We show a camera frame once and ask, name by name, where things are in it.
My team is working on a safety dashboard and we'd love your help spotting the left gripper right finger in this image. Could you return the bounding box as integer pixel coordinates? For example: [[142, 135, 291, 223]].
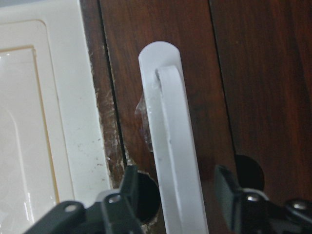
[[214, 165, 312, 234]]

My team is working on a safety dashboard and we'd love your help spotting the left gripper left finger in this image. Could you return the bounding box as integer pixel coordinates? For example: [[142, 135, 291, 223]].
[[26, 165, 143, 234]]

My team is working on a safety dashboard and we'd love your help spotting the dark wooden drawer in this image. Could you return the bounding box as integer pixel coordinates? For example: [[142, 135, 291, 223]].
[[80, 0, 312, 234]]

